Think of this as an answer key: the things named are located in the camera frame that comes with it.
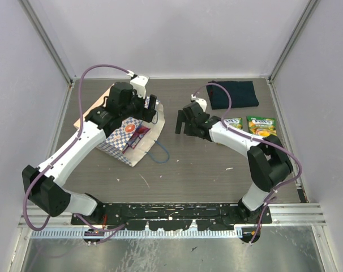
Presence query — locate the green Fox's candy packet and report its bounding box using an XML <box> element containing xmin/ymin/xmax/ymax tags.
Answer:
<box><xmin>247</xmin><ymin>116</ymin><xmax>276</xmax><ymax>138</ymax></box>

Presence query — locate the aluminium frame post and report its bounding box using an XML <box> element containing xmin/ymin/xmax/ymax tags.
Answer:
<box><xmin>269</xmin><ymin>0</ymin><xmax>322</xmax><ymax>83</ymax></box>
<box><xmin>19</xmin><ymin>0</ymin><xmax>74</xmax><ymax>86</ymax></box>

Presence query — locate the green snack packet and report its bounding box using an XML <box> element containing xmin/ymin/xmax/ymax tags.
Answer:
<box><xmin>224</xmin><ymin>117</ymin><xmax>243</xmax><ymax>130</ymax></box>

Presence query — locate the blue checkered paper bag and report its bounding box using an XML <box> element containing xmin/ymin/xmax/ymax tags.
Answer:
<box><xmin>72</xmin><ymin>86</ymin><xmax>170</xmax><ymax>168</ymax></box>

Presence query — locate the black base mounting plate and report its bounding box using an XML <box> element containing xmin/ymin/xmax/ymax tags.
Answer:
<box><xmin>85</xmin><ymin>203</ymin><xmax>262</xmax><ymax>231</ymax></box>

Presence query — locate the right aluminium frame post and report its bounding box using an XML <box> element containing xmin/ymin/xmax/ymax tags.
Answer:
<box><xmin>269</xmin><ymin>0</ymin><xmax>322</xmax><ymax>83</ymax></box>

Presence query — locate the folded navy cloth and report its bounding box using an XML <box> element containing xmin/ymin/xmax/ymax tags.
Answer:
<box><xmin>206</xmin><ymin>80</ymin><xmax>259</xmax><ymax>110</ymax></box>

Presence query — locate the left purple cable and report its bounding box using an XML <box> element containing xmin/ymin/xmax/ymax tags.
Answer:
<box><xmin>22</xmin><ymin>64</ymin><xmax>134</xmax><ymax>231</ymax></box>

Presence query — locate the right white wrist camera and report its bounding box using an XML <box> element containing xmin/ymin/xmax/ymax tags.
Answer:
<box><xmin>190</xmin><ymin>94</ymin><xmax>207</xmax><ymax>112</ymax></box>

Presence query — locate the purple snack packet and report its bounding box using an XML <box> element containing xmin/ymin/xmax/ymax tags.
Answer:
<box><xmin>127</xmin><ymin>125</ymin><xmax>150</xmax><ymax>149</ymax></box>

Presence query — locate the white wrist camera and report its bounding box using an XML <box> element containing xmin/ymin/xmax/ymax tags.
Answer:
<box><xmin>190</xmin><ymin>94</ymin><xmax>207</xmax><ymax>112</ymax></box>
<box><xmin>130</xmin><ymin>74</ymin><xmax>149</xmax><ymax>99</ymax></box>

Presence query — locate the left aluminium frame post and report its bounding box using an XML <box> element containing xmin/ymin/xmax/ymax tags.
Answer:
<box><xmin>19</xmin><ymin>0</ymin><xmax>74</xmax><ymax>86</ymax></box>

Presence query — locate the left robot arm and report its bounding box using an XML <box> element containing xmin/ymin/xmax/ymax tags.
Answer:
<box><xmin>22</xmin><ymin>82</ymin><xmax>157</xmax><ymax>224</ymax></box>

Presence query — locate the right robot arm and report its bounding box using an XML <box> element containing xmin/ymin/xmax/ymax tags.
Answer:
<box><xmin>175</xmin><ymin>100</ymin><xmax>293</xmax><ymax>223</ymax></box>

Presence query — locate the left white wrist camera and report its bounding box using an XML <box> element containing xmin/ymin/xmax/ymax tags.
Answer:
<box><xmin>130</xmin><ymin>74</ymin><xmax>149</xmax><ymax>99</ymax></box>

